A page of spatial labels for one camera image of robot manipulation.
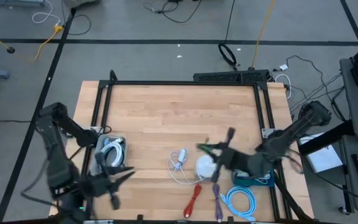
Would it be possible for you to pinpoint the light blue cable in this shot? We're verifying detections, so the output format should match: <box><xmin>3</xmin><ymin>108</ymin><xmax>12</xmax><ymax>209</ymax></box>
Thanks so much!
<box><xmin>220</xmin><ymin>185</ymin><xmax>257</xmax><ymax>222</ymax></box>

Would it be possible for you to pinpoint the purple cable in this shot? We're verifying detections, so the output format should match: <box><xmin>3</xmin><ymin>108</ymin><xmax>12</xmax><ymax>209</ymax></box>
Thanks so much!
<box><xmin>213</xmin><ymin>183</ymin><xmax>224</xmax><ymax>223</ymax></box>

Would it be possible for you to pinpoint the white lamp power cord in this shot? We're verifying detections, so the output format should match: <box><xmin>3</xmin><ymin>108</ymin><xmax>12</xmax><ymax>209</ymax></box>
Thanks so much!
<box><xmin>167</xmin><ymin>147</ymin><xmax>204</xmax><ymax>186</ymax></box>

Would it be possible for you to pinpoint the white paper sheet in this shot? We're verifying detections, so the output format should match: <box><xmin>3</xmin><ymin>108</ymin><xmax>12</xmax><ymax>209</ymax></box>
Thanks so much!
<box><xmin>298</xmin><ymin>133</ymin><xmax>344</xmax><ymax>174</ymax></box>

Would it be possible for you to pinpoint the blue plastic bin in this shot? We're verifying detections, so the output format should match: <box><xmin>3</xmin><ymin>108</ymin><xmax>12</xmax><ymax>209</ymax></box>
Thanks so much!
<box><xmin>231</xmin><ymin>167</ymin><xmax>275</xmax><ymax>188</ymax></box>

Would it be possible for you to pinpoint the white bulb brass table lamp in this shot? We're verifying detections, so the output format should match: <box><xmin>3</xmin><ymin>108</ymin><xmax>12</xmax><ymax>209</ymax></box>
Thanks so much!
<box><xmin>195</xmin><ymin>154</ymin><xmax>219</xmax><ymax>179</ymax></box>

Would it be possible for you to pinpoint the grey plastic bin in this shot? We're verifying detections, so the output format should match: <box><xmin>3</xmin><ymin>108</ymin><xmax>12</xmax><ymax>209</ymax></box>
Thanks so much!
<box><xmin>90</xmin><ymin>133</ymin><xmax>127</xmax><ymax>177</ymax></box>

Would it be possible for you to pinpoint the black perforated box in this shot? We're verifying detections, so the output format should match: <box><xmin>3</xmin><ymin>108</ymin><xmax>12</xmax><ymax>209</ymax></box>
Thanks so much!
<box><xmin>193</xmin><ymin>69</ymin><xmax>272</xmax><ymax>83</ymax></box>

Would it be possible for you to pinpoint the red cable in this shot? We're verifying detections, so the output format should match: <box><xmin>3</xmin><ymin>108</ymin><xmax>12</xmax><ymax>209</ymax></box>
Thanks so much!
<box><xmin>183</xmin><ymin>182</ymin><xmax>203</xmax><ymax>219</ymax></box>

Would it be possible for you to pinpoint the black coiled floor cable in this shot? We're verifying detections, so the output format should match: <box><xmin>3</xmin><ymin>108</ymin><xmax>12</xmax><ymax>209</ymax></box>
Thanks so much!
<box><xmin>218</xmin><ymin>0</ymin><xmax>239</xmax><ymax>72</ymax></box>

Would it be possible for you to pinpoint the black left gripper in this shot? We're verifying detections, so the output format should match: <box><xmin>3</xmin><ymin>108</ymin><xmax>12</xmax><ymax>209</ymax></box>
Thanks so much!
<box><xmin>79</xmin><ymin>151</ymin><xmax>136</xmax><ymax>211</ymax></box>

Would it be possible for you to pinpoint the black aluminium table frame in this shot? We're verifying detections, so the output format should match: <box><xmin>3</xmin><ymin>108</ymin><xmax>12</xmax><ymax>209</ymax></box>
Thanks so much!
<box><xmin>85</xmin><ymin>70</ymin><xmax>316</xmax><ymax>224</ymax></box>

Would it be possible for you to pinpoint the black desk bar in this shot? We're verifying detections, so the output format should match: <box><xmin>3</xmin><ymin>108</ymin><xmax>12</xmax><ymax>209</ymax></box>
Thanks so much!
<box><xmin>296</xmin><ymin>119</ymin><xmax>354</xmax><ymax>156</ymax></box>

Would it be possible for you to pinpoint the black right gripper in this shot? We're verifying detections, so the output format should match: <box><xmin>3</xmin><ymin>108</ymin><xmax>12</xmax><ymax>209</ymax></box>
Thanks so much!
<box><xmin>196</xmin><ymin>126</ymin><xmax>262</xmax><ymax>184</ymax></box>

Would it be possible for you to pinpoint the white USB cable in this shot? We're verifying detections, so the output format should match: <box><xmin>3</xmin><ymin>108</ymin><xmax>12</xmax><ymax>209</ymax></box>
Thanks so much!
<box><xmin>100</xmin><ymin>138</ymin><xmax>124</xmax><ymax>167</ymax></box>

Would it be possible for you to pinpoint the green cable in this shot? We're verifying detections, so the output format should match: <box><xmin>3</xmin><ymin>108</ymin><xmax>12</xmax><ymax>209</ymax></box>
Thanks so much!
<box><xmin>196</xmin><ymin>142</ymin><xmax>219</xmax><ymax>156</ymax></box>

